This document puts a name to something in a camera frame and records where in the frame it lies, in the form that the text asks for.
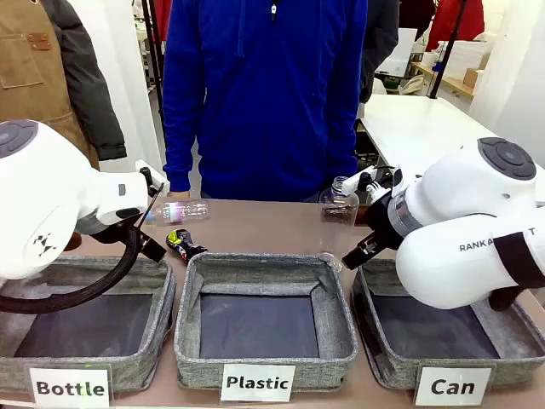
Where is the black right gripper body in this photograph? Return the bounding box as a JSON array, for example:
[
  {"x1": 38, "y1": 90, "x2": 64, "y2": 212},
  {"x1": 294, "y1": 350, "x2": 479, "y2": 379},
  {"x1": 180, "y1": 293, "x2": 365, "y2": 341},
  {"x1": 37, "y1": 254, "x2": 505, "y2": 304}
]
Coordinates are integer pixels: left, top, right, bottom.
[{"x1": 359, "y1": 193, "x2": 404, "y2": 253}]

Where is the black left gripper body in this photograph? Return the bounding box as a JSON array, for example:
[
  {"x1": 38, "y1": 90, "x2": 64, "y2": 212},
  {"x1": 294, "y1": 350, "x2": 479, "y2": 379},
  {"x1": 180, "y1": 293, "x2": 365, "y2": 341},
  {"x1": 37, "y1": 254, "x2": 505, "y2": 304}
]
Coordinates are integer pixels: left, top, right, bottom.
[{"x1": 83, "y1": 219, "x2": 145, "y2": 246}]

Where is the crushed black can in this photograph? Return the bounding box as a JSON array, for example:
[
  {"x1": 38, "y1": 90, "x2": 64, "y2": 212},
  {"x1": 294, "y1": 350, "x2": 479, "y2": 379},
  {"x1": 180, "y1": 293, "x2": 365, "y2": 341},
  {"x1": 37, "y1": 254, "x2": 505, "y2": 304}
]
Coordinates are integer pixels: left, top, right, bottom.
[{"x1": 167, "y1": 228, "x2": 209, "y2": 262}]

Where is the large clear plastic bottle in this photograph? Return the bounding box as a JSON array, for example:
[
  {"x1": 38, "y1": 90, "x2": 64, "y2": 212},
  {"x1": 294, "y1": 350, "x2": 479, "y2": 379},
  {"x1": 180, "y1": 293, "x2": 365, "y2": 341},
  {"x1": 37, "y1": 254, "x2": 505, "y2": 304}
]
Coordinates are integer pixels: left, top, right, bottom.
[{"x1": 318, "y1": 176, "x2": 358, "y2": 226}]

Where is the small clear bottle pink label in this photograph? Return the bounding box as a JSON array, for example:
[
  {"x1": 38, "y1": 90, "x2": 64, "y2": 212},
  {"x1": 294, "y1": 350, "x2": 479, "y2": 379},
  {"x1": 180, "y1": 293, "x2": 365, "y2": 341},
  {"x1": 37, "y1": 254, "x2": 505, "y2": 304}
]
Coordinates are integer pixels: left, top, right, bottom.
[{"x1": 143, "y1": 199, "x2": 212, "y2": 226}]

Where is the blue sleeved right forearm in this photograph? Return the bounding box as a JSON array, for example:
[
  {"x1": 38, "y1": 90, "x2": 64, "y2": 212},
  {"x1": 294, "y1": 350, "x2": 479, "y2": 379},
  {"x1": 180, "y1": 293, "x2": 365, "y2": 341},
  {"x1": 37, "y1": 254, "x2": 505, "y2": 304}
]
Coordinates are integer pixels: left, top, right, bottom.
[{"x1": 163, "y1": 110, "x2": 201, "y2": 193}]

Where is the grey basket labelled Bottle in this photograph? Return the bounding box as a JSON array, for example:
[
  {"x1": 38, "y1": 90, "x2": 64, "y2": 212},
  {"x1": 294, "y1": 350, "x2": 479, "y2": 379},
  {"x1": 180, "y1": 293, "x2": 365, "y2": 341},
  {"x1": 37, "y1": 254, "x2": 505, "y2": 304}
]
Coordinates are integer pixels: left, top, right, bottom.
[{"x1": 0, "y1": 255, "x2": 177, "y2": 393}]

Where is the grey basket labelled Plastic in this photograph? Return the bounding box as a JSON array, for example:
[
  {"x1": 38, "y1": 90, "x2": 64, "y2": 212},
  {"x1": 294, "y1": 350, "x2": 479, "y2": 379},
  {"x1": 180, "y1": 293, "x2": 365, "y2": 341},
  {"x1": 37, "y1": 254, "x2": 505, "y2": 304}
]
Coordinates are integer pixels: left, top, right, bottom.
[{"x1": 173, "y1": 251, "x2": 359, "y2": 391}]

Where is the grey basket labelled Can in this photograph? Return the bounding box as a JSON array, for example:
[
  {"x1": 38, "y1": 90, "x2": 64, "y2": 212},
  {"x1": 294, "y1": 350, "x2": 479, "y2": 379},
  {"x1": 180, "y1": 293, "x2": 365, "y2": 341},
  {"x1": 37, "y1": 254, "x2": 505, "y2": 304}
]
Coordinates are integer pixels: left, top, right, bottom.
[{"x1": 351, "y1": 258, "x2": 545, "y2": 391}]

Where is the white Can sign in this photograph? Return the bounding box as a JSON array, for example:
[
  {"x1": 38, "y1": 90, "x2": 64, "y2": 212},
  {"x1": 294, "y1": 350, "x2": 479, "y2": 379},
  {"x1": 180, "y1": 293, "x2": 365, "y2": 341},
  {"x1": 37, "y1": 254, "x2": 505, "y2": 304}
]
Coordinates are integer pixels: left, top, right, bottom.
[{"x1": 415, "y1": 366, "x2": 493, "y2": 406}]

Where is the white table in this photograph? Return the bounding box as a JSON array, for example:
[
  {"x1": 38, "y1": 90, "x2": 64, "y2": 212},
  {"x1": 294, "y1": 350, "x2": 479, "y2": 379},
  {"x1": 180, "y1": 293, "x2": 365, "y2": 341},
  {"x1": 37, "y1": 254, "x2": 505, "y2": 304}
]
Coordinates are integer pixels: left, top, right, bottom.
[{"x1": 356, "y1": 94, "x2": 503, "y2": 180}]

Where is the black tripod stand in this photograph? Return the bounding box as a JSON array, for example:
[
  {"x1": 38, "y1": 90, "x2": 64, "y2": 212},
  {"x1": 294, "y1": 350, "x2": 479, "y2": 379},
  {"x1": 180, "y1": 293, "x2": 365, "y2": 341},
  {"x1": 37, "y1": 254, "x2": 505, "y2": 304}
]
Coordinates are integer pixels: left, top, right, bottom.
[{"x1": 142, "y1": 0, "x2": 167, "y2": 137}]

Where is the wooden shelf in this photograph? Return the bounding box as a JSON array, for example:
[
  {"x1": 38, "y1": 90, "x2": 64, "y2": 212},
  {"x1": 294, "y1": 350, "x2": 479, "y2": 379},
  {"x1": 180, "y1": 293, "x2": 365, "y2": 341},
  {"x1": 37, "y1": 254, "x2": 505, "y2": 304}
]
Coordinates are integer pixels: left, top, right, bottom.
[{"x1": 410, "y1": 61, "x2": 476, "y2": 101}]

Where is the white Plastic sign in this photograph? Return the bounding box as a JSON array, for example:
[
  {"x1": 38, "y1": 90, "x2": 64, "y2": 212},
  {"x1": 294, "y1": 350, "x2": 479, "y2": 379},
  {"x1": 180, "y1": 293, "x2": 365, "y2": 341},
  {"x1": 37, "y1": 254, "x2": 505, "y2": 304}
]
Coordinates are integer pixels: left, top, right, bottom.
[{"x1": 220, "y1": 364, "x2": 297, "y2": 404}]

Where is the white Bottle sign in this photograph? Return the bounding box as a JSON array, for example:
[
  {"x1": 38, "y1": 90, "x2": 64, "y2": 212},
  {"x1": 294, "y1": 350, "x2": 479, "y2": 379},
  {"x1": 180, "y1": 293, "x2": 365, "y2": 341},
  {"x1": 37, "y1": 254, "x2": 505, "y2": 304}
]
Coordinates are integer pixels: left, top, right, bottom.
[{"x1": 28, "y1": 366, "x2": 111, "y2": 409}]

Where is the person in blue hoodie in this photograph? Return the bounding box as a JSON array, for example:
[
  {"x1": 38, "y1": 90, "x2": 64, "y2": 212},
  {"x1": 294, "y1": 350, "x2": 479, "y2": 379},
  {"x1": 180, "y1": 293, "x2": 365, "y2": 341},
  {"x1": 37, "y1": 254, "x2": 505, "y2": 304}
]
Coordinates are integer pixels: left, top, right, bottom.
[{"x1": 162, "y1": 0, "x2": 370, "y2": 204}]

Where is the cardboard box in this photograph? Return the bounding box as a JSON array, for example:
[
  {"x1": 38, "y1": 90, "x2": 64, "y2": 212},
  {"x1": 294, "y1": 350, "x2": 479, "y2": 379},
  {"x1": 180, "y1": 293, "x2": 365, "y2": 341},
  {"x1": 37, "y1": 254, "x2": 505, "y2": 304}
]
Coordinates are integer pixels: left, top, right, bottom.
[{"x1": 462, "y1": 67, "x2": 486, "y2": 89}]

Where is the white foam board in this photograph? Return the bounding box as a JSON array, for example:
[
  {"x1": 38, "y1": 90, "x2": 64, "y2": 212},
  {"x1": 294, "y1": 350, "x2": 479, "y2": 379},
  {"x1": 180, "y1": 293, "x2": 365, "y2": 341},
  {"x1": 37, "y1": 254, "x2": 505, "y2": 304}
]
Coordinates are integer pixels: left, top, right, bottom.
[{"x1": 376, "y1": 27, "x2": 418, "y2": 76}]

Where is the person in brown apron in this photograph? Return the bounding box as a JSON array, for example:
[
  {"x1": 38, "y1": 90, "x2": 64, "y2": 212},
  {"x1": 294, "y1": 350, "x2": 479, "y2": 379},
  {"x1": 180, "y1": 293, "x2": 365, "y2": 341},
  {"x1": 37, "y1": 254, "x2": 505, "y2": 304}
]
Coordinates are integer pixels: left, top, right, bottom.
[{"x1": 0, "y1": 0, "x2": 128, "y2": 171}]

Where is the stack of white boxes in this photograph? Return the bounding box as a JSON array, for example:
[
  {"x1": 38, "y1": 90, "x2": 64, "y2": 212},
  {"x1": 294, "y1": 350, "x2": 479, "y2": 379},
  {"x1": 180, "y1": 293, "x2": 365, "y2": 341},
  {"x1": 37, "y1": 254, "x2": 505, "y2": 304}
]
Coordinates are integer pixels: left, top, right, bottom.
[{"x1": 438, "y1": 40, "x2": 491, "y2": 84}]

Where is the person in dark jacket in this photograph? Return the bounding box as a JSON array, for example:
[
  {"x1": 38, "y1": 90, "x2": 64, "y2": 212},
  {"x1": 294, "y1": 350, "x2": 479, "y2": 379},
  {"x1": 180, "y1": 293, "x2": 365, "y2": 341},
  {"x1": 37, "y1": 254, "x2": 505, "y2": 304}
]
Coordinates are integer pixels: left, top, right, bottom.
[{"x1": 359, "y1": 0, "x2": 400, "y2": 104}]

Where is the black slanted pole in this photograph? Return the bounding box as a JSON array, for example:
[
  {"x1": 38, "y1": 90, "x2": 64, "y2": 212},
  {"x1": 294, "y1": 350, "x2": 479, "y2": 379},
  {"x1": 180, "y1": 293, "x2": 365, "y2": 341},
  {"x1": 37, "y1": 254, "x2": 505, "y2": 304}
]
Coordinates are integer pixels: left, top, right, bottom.
[{"x1": 428, "y1": 0, "x2": 469, "y2": 100}]

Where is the red jacket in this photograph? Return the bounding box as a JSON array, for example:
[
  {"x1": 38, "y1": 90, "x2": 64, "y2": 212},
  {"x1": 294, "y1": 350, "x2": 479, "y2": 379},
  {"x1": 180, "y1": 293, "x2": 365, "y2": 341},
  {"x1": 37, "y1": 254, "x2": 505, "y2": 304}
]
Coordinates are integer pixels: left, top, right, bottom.
[{"x1": 425, "y1": 0, "x2": 485, "y2": 52}]

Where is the red garment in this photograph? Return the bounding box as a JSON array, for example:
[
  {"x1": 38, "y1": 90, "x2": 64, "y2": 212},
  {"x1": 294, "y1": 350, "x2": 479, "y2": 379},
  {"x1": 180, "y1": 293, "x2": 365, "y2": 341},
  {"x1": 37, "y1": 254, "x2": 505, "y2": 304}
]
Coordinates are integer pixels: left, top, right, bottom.
[{"x1": 152, "y1": 0, "x2": 172, "y2": 42}]

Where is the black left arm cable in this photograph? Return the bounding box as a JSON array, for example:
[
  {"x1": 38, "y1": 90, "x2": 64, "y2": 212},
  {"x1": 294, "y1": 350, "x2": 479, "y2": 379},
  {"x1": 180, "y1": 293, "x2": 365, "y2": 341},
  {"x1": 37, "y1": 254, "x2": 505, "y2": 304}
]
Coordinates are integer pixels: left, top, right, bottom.
[{"x1": 0, "y1": 182, "x2": 165, "y2": 314}]

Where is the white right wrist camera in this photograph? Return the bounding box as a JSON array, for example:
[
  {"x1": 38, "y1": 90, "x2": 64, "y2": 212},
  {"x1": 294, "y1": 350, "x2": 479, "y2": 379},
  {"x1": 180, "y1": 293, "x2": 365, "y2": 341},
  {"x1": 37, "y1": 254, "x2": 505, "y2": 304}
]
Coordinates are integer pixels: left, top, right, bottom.
[{"x1": 341, "y1": 164, "x2": 404, "y2": 198}]

